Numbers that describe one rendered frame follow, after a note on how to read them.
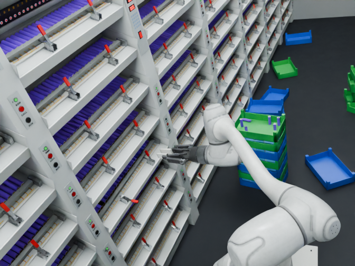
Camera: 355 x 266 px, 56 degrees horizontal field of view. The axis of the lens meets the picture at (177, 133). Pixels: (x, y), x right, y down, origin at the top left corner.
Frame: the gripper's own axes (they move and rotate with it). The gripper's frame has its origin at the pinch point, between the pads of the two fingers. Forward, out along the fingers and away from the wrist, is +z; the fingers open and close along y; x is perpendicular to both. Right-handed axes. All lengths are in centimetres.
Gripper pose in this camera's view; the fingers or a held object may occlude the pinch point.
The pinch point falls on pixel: (164, 153)
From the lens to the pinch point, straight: 168.4
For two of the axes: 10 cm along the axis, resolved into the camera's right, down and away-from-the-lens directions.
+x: -3.4, -7.8, -5.2
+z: -8.4, 0.1, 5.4
